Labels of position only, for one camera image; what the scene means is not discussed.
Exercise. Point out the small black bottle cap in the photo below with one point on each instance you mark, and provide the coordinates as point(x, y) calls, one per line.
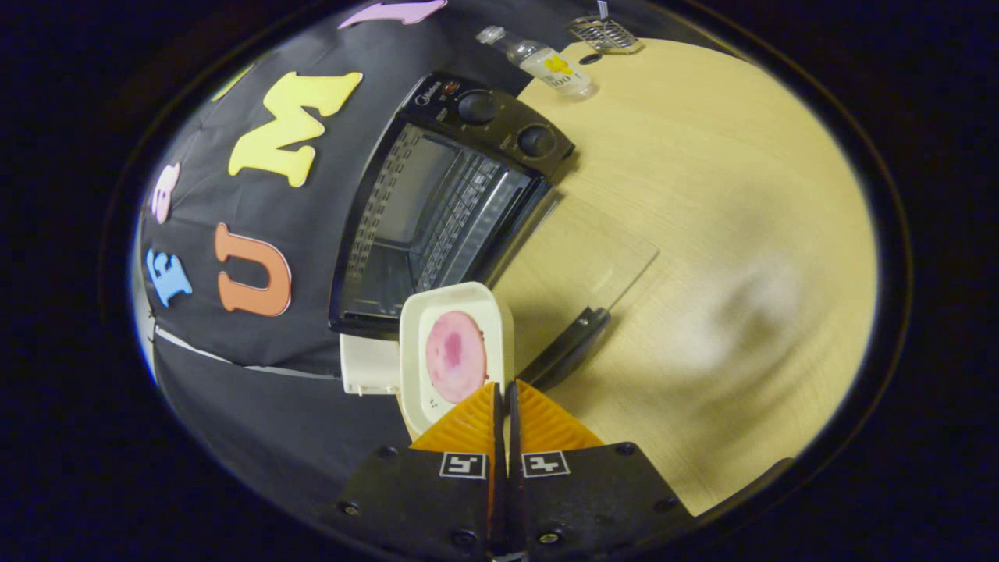
point(591, 58)

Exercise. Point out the clear bottle with yellow label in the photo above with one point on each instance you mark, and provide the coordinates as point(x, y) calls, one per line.
point(546, 62)

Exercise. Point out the white rectangular tray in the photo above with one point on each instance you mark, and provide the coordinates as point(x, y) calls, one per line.
point(417, 375)

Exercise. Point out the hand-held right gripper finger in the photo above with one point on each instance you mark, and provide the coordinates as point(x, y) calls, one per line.
point(515, 468)
point(496, 468)

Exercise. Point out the pink ham slice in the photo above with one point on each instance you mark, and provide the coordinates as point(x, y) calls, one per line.
point(456, 355)

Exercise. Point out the black electric oven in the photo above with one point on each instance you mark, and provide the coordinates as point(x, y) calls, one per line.
point(437, 203)

